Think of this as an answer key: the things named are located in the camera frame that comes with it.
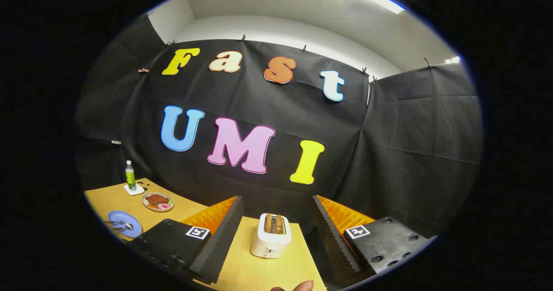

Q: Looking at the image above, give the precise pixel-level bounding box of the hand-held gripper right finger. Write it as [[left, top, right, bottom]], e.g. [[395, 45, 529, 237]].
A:
[[312, 195, 438, 289]]

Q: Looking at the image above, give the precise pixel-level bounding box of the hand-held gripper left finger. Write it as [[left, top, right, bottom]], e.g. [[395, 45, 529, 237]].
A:
[[127, 196, 244, 285]]

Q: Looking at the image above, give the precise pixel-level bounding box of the white toaster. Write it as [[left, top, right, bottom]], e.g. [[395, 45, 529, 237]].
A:
[[251, 213, 292, 259]]

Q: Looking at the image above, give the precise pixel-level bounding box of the plate of meat and vegetables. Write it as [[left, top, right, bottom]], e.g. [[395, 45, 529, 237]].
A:
[[142, 192, 175, 213]]

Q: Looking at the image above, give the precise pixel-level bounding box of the blue plate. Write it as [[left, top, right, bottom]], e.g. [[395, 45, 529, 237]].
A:
[[107, 210, 143, 239]]

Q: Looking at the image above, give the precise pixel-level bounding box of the green drink bottle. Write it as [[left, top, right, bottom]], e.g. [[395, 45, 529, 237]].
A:
[[125, 160, 137, 191]]

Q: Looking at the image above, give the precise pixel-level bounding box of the black backdrop cloth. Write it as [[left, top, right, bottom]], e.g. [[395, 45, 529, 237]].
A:
[[76, 14, 482, 240]]

